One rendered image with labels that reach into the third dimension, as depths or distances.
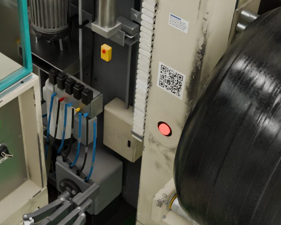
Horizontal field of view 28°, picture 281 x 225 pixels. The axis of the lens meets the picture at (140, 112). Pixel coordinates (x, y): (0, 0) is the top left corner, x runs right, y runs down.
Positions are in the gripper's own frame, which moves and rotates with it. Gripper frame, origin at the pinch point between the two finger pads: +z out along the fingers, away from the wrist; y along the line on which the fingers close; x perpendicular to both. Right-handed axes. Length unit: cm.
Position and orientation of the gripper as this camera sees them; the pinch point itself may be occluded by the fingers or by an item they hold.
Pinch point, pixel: (86, 197)
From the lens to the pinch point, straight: 125.6
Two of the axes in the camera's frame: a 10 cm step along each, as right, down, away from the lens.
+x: -0.6, 7.2, 6.9
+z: 6.3, -5.1, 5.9
